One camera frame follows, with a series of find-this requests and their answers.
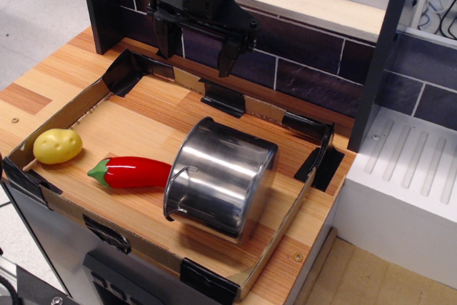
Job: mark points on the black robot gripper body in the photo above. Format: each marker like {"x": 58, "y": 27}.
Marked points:
{"x": 218, "y": 18}

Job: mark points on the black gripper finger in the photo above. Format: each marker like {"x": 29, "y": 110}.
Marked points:
{"x": 232, "y": 48}
{"x": 168, "y": 33}

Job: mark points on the shiny metal pot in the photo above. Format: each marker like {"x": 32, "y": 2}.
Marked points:
{"x": 220, "y": 180}

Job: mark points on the taped cardboard fence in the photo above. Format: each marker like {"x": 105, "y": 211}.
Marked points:
{"x": 126, "y": 104}

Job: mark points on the red toy chili pepper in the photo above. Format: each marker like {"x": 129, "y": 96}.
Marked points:
{"x": 130, "y": 172}

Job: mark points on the yellow toy potato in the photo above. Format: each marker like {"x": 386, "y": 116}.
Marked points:
{"x": 56, "y": 146}

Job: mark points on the white toy sink drainboard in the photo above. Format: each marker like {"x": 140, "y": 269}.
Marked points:
{"x": 399, "y": 198}

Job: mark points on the black toy oven front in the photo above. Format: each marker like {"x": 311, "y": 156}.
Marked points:
{"x": 114, "y": 288}

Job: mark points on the dark grey shelf post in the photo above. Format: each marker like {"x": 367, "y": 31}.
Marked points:
{"x": 367, "y": 109}

